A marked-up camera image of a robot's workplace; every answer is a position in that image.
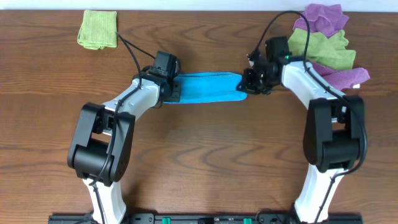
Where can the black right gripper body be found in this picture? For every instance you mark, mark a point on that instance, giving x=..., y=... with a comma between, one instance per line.
x=249, y=80

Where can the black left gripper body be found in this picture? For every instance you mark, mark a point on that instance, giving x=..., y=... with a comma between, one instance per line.
x=175, y=89

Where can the blue microfiber cloth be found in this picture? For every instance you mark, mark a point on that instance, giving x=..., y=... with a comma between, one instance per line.
x=209, y=87

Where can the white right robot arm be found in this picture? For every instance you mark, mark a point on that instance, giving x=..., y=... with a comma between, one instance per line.
x=334, y=140

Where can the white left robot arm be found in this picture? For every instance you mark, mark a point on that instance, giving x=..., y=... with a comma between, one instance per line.
x=101, y=144

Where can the crumpled green microfiber cloth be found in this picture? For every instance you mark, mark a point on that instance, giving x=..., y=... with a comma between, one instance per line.
x=330, y=52

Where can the lower purple microfiber cloth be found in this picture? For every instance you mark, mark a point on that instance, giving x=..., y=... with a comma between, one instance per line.
x=342, y=79

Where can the purple microfiber cloth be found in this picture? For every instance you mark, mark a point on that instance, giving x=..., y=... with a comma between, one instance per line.
x=327, y=20
x=342, y=79

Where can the upper purple microfiber cloth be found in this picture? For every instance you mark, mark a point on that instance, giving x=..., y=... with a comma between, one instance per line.
x=327, y=20

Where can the folded green microfiber cloth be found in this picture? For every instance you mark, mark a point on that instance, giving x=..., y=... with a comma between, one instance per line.
x=98, y=30

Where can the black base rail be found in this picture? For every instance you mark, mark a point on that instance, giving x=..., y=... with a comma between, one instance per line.
x=148, y=218

